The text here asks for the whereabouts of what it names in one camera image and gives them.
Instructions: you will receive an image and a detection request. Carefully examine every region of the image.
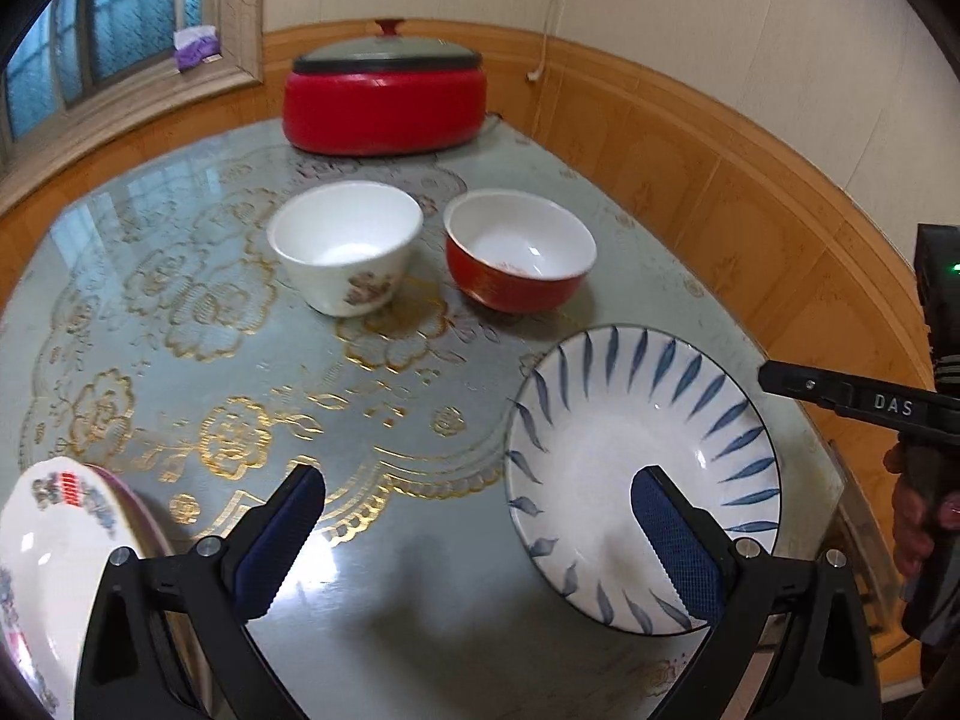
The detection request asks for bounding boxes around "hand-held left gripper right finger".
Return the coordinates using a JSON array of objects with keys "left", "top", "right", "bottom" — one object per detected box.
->
[{"left": 630, "top": 465, "right": 886, "bottom": 720}]

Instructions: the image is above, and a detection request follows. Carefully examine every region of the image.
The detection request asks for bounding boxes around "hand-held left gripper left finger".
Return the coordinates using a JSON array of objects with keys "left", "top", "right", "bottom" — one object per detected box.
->
[{"left": 73, "top": 463, "right": 327, "bottom": 720}]

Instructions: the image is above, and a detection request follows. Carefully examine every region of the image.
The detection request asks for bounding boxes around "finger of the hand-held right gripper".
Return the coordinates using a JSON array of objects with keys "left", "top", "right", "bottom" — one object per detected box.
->
[{"left": 757, "top": 358, "right": 960, "bottom": 442}]

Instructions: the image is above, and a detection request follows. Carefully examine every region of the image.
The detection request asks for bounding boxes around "blue striped white bowl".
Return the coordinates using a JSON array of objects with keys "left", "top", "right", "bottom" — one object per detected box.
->
[{"left": 504, "top": 325, "right": 781, "bottom": 638}]

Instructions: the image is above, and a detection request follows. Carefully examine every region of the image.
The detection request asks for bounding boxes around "purple floral rimmed plate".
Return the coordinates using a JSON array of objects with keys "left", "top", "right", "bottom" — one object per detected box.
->
[{"left": 86, "top": 463, "right": 218, "bottom": 720}]

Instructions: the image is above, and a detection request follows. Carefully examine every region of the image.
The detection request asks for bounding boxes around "white plate with red marks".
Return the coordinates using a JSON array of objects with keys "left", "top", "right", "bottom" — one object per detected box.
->
[{"left": 0, "top": 456, "right": 162, "bottom": 720}]

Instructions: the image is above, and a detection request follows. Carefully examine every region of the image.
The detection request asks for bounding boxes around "red bowl with white inside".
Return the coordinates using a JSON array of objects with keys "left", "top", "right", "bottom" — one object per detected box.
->
[{"left": 442, "top": 191, "right": 599, "bottom": 314}]

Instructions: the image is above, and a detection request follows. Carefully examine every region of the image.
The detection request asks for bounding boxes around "white bowl with small print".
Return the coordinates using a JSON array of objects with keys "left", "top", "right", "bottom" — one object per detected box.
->
[{"left": 267, "top": 181, "right": 425, "bottom": 317}]

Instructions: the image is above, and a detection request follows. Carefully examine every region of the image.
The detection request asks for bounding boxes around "person's right hand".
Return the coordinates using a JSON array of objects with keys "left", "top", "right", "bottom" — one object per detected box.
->
[{"left": 883, "top": 446, "right": 960, "bottom": 578}]

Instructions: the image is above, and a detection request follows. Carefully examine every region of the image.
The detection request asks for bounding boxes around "gold floral lace tablecloth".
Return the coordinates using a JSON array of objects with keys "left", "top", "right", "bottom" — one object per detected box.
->
[{"left": 0, "top": 116, "right": 848, "bottom": 720}]

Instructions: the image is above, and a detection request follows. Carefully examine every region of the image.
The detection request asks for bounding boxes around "red electric cooking pot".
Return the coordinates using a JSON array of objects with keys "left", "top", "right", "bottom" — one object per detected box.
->
[{"left": 283, "top": 64, "right": 488, "bottom": 157}]

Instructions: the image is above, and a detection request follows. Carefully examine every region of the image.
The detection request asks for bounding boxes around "grey pot lid red knob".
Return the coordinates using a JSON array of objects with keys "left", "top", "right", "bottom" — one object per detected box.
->
[{"left": 292, "top": 19, "right": 482, "bottom": 77}]

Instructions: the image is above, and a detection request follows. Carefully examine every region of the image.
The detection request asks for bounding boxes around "purple tissue box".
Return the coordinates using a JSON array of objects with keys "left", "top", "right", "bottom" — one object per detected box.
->
[{"left": 172, "top": 25, "right": 224, "bottom": 74}]

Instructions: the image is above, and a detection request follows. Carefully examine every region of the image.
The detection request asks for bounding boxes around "window with patterned glass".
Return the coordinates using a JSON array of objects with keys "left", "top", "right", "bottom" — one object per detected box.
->
[{"left": 0, "top": 0, "right": 265, "bottom": 173}]

